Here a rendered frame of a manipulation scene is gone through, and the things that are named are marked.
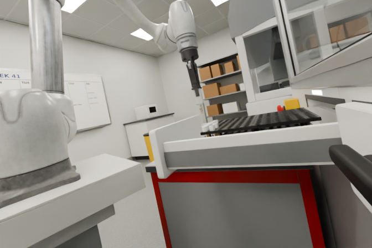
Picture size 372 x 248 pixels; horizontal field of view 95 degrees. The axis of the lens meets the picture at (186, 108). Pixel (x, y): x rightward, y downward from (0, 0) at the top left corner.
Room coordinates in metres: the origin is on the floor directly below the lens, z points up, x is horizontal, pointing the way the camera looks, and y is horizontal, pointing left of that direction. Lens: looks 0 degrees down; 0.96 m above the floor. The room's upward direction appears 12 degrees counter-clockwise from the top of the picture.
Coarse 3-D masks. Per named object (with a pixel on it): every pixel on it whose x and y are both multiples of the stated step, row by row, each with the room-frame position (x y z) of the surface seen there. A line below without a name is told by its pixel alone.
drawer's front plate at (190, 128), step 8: (184, 120) 0.50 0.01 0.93; (192, 120) 0.55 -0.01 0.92; (200, 120) 0.61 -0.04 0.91; (160, 128) 0.39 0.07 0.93; (168, 128) 0.42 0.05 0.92; (176, 128) 0.45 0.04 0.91; (184, 128) 0.49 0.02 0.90; (192, 128) 0.54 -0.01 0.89; (200, 128) 0.60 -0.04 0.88; (152, 136) 0.37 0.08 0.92; (160, 136) 0.39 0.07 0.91; (168, 136) 0.42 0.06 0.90; (176, 136) 0.45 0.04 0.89; (184, 136) 0.49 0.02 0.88; (192, 136) 0.53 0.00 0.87; (200, 136) 0.58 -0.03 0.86; (152, 144) 0.38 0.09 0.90; (160, 144) 0.38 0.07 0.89; (160, 152) 0.38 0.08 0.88; (160, 160) 0.37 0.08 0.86; (160, 168) 0.37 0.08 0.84; (160, 176) 0.38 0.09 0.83; (168, 176) 0.39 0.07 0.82
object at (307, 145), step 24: (336, 120) 0.32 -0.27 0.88; (168, 144) 0.38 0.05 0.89; (192, 144) 0.36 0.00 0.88; (216, 144) 0.33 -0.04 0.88; (240, 144) 0.31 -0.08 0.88; (264, 144) 0.29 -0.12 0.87; (288, 144) 0.28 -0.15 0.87; (312, 144) 0.26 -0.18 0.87; (336, 144) 0.25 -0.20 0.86; (168, 168) 0.39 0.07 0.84; (192, 168) 0.36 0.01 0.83
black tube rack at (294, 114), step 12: (300, 108) 0.43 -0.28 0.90; (228, 120) 0.50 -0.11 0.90; (240, 120) 0.45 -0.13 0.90; (252, 120) 0.40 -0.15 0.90; (264, 120) 0.37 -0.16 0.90; (276, 120) 0.34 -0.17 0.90; (288, 120) 0.32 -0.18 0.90; (300, 120) 0.30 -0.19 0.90; (312, 120) 0.29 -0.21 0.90; (216, 132) 0.37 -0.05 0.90; (228, 132) 0.47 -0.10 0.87; (240, 132) 0.44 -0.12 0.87
